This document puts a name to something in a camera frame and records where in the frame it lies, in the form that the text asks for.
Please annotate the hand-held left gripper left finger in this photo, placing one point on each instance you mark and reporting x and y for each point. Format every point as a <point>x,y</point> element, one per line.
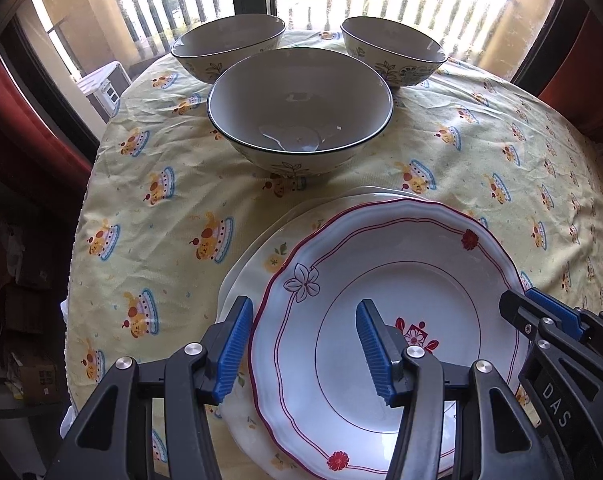
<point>231,350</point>

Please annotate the red curtain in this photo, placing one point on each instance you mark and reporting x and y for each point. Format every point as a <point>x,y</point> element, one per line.
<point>26,110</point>
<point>596,70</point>

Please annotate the yellow printed tablecloth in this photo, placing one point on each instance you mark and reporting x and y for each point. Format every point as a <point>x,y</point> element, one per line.
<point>156,125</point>

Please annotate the cardboard box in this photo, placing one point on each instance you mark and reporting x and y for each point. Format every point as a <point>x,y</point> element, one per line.
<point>36,377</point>

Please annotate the red-rimmed floral plate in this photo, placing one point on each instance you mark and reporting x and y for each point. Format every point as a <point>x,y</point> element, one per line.
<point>306,335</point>

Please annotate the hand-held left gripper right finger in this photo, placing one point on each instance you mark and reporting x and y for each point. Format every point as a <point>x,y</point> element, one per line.
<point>374,350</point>

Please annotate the floral ceramic bowl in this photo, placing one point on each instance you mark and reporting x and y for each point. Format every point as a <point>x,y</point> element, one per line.
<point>391,40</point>
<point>301,105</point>
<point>221,40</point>

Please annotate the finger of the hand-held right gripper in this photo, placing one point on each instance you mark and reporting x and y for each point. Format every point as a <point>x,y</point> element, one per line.
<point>556,311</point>
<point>519,310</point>

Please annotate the white plastic cabinet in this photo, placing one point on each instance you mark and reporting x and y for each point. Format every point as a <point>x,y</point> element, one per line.
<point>103,90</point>

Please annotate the large white ruffled plate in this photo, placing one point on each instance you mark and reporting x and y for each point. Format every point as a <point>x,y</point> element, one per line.
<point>226,292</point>

